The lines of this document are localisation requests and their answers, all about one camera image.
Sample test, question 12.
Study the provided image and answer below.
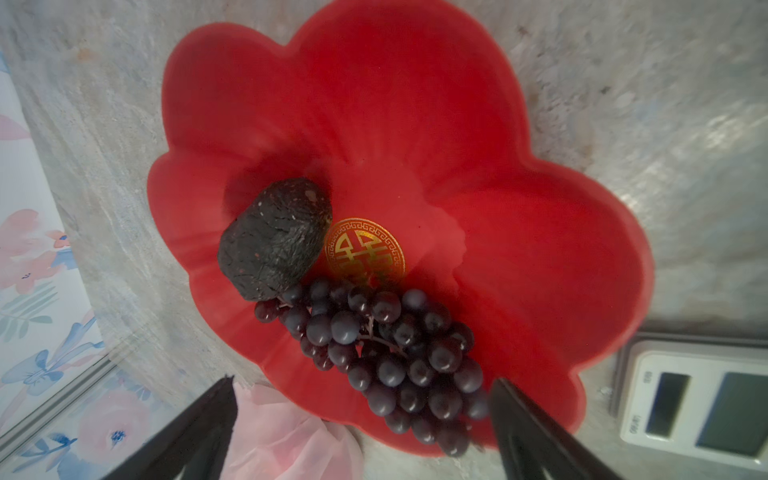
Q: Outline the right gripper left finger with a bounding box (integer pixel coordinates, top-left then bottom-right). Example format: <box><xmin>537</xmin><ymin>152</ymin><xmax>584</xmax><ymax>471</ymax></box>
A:
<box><xmin>106</xmin><ymin>376</ymin><xmax>238</xmax><ymax>479</ymax></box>

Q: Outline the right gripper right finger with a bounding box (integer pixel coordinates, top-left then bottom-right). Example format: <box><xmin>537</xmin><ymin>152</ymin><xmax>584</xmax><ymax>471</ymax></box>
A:
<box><xmin>489</xmin><ymin>378</ymin><xmax>620</xmax><ymax>480</ymax></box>

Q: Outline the pink plastic bag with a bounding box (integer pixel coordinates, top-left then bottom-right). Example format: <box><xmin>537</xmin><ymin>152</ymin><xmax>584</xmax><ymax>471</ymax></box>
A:
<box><xmin>221</xmin><ymin>383</ymin><xmax>363</xmax><ymax>479</ymax></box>

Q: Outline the dark purple grape bunch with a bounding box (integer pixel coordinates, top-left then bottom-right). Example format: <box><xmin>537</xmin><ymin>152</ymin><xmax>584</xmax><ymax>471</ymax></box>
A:
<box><xmin>254</xmin><ymin>278</ymin><xmax>488</xmax><ymax>457</ymax></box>

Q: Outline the white scientific calculator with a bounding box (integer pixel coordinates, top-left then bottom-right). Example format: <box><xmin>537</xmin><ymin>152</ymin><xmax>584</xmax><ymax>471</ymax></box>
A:
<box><xmin>610</xmin><ymin>331</ymin><xmax>767</xmax><ymax>472</ymax></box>

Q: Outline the left corner aluminium post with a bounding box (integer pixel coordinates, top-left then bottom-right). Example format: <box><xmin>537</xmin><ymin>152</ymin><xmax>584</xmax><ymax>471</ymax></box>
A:
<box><xmin>1</xmin><ymin>357</ymin><xmax>118</xmax><ymax>462</ymax></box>

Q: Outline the red flower-shaped plate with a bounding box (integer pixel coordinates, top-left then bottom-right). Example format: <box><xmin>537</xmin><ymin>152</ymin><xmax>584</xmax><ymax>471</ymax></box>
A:
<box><xmin>147</xmin><ymin>1</ymin><xmax>654</xmax><ymax>457</ymax></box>

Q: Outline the dark avocado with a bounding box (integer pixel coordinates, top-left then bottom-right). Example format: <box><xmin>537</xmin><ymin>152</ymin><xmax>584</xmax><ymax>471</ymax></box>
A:
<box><xmin>217</xmin><ymin>177</ymin><xmax>332</xmax><ymax>302</ymax></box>

